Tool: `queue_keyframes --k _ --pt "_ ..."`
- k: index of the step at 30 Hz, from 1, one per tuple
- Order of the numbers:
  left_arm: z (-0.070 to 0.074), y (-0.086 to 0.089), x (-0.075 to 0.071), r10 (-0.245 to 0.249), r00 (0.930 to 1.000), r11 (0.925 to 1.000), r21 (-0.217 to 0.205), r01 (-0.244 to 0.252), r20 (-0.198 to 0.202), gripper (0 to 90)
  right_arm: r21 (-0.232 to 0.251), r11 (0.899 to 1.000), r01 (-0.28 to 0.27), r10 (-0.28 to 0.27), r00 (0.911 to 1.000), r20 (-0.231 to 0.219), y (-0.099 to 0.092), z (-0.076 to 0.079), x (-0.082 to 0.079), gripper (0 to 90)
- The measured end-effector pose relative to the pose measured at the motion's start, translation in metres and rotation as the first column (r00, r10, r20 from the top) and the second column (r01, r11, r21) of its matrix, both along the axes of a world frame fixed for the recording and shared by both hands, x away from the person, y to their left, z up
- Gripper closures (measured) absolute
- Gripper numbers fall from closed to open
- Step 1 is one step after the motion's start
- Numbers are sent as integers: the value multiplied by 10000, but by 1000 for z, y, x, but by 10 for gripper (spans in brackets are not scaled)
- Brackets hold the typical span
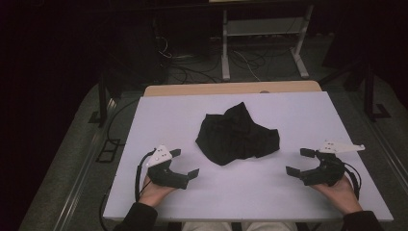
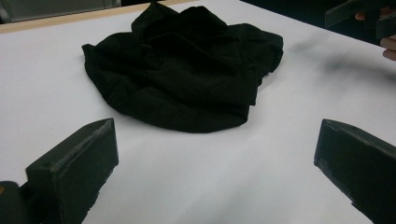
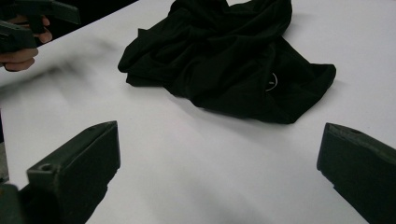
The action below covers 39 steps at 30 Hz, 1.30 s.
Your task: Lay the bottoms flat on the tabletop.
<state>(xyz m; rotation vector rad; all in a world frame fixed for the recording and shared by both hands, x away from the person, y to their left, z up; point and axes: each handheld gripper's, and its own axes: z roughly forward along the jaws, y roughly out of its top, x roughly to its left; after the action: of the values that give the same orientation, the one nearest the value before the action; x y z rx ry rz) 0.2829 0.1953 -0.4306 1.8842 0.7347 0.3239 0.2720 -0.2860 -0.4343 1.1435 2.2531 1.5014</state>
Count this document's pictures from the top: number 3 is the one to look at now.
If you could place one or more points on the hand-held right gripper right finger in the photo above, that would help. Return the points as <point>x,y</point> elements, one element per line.
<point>361,168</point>

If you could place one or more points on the black pants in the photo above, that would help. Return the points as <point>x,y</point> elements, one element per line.
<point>218,59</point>

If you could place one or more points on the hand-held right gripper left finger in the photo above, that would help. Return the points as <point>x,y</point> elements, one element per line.
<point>84,165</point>

